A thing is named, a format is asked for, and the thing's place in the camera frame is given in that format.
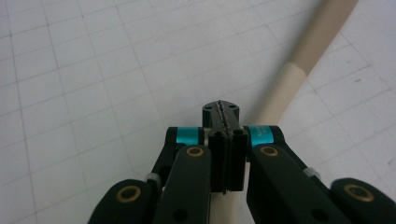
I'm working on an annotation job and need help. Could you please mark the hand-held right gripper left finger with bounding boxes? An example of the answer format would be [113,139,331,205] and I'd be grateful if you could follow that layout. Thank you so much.
[151,99,231,224]

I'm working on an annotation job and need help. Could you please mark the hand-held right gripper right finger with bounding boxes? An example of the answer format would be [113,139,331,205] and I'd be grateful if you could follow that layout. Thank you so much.
[219,99,353,224]

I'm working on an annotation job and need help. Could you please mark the beige slotted spatula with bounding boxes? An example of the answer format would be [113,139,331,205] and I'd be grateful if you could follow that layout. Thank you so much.
[209,0,360,224]

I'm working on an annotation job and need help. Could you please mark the white grid mat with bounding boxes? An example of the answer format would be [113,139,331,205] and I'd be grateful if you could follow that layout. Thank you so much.
[0,0,396,224]

